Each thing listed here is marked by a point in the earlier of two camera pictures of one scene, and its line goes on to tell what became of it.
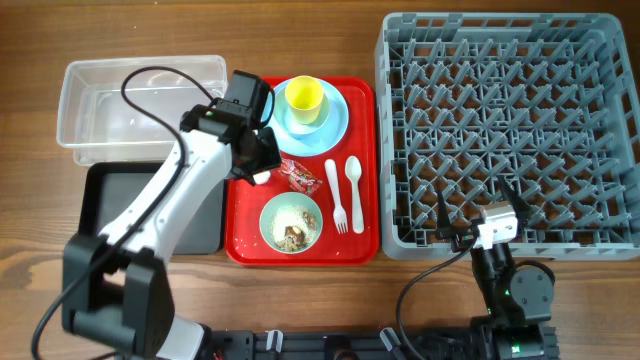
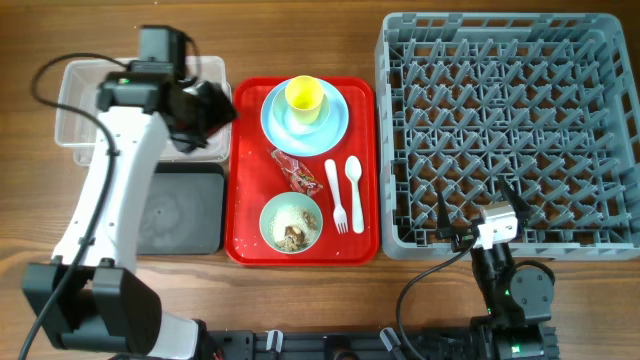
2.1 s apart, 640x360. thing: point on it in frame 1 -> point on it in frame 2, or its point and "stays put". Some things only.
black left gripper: [272, 156] -> [219, 109]
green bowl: [291, 223] stays put
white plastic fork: [339, 217] stays put
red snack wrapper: [299, 177] stays put
